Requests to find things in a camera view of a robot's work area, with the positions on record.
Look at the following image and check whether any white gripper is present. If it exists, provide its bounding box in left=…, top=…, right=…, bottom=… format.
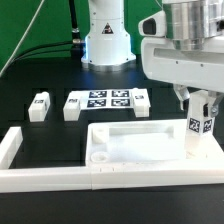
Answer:
left=141, top=36, right=224, bottom=117

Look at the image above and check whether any white desk top panel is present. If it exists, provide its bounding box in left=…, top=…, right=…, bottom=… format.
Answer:
left=85, top=119, right=224, bottom=166

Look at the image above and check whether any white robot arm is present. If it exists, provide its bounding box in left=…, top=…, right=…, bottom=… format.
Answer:
left=82, top=0, right=224, bottom=117

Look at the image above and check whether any fiducial marker sheet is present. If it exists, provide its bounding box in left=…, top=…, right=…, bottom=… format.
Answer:
left=79, top=88, right=134, bottom=110

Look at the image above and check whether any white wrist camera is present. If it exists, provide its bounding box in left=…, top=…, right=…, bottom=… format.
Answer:
left=138, top=10, right=166, bottom=37

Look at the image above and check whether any white L-shaped fence frame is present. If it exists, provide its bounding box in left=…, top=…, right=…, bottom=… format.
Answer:
left=0, top=127, right=224, bottom=193

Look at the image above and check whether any white cable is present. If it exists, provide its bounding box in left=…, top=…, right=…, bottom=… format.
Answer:
left=0, top=0, right=46, bottom=76

